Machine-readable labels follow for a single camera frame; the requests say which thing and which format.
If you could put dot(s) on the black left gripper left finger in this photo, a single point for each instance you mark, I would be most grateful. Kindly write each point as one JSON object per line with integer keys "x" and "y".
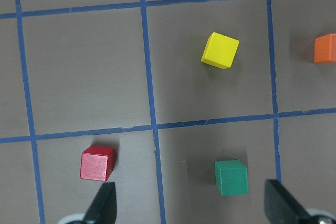
{"x": 103, "y": 207}

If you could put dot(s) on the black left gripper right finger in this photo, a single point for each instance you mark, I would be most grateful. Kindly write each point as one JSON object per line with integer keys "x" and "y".
{"x": 281, "y": 207}

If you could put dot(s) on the red wooden block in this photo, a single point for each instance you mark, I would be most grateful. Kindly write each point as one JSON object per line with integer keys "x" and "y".
{"x": 97, "y": 163}

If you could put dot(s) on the green wooden block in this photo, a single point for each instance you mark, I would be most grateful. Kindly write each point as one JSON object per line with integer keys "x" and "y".
{"x": 231, "y": 178}

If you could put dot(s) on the orange wooden block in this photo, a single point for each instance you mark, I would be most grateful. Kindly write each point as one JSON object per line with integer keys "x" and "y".
{"x": 324, "y": 49}

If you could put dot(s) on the yellow wooden block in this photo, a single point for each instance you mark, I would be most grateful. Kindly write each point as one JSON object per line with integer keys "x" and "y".
{"x": 220, "y": 51}

